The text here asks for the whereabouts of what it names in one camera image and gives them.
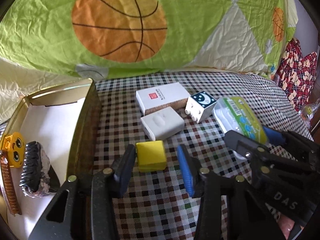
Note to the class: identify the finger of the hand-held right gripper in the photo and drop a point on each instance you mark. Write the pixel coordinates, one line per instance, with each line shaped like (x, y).
(240, 142)
(273, 135)

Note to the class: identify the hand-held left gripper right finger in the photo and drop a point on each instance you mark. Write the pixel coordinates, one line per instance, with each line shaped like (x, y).
(186, 172)

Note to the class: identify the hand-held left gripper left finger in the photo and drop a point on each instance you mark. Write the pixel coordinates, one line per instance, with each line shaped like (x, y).
(125, 172)

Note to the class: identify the clear case with green label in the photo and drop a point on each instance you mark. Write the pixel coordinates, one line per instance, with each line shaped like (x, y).
(240, 115)

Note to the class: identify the plain yellow block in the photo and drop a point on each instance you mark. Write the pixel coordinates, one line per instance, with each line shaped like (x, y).
(150, 153)

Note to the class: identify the gold tin box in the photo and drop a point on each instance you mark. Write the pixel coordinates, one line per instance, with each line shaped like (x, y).
(85, 135)

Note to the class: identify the small plain white box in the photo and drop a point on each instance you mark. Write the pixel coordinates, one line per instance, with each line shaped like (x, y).
(162, 122)

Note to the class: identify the white moon print block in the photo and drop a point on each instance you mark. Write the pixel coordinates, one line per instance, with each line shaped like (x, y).
(202, 100)

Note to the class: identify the white box with red label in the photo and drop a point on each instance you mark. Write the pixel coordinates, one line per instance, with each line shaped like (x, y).
(162, 93)

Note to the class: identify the black sequined hair clip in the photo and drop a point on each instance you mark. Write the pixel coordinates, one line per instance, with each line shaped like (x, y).
(32, 170)

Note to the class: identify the yellow face print block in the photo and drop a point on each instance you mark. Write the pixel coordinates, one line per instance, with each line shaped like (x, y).
(15, 150)

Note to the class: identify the person's right hand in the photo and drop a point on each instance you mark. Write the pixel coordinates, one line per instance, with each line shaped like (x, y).
(286, 227)

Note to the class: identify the yellow toy in clear bag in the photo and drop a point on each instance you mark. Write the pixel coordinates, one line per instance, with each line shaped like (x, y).
(308, 110)

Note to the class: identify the checked bed sheet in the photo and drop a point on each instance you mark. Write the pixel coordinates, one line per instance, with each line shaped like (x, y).
(155, 217)

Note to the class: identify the red bear print cloth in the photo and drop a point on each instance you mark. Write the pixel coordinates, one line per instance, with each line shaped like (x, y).
(295, 80)

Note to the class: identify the white paper liner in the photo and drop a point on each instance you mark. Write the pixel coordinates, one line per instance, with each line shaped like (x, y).
(55, 135)

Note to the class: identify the basketball print quilt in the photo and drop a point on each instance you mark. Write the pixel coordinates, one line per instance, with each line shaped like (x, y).
(50, 30)

